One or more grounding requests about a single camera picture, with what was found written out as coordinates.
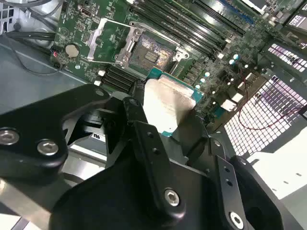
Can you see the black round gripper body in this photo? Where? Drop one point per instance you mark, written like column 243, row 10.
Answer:
column 108, row 203

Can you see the metal socket cover frame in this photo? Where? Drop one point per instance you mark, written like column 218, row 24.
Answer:
column 93, row 45

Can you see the silver CPU green edge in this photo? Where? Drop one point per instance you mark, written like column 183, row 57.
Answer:
column 168, row 100

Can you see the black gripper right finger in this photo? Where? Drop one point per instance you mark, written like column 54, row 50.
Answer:
column 194, row 139

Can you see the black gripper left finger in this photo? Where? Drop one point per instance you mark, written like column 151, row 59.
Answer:
column 36, row 124

